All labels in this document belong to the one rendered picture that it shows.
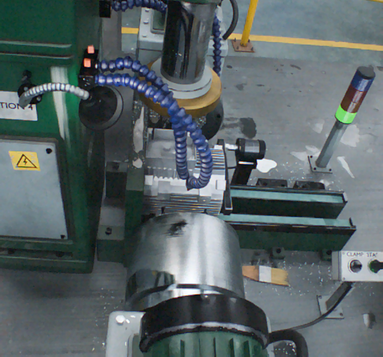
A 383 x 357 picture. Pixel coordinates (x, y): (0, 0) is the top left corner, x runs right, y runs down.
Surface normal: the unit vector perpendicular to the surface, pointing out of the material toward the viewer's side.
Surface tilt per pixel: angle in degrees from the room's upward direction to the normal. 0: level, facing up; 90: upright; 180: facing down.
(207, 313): 4
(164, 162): 90
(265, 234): 90
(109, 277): 0
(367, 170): 0
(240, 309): 23
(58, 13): 90
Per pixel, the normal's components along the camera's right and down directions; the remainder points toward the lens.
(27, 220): 0.03, 0.74
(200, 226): 0.29, -0.65
